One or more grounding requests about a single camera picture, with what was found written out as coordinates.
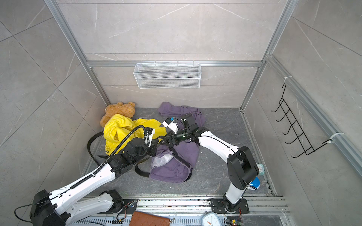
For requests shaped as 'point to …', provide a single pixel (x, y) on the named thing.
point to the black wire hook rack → (301, 141)
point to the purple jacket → (172, 163)
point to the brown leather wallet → (139, 218)
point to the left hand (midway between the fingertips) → (159, 138)
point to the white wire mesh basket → (167, 76)
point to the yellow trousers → (119, 125)
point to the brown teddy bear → (127, 109)
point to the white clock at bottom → (210, 219)
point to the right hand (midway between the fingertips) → (165, 140)
